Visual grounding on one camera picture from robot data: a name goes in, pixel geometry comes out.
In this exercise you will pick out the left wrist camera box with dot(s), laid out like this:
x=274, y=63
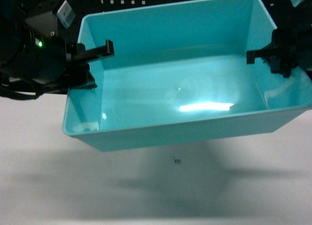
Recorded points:
x=66, y=14

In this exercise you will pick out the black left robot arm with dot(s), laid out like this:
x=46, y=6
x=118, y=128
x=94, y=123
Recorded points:
x=47, y=24

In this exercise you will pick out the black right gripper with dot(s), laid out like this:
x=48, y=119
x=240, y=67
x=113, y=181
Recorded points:
x=288, y=49

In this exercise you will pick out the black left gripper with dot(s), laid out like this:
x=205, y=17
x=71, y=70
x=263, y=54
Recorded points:
x=42, y=61

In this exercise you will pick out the turquoise plastic bin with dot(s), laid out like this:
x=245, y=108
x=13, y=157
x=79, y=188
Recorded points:
x=179, y=74

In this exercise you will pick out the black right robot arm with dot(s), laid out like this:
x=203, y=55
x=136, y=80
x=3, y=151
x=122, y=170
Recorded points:
x=301, y=19

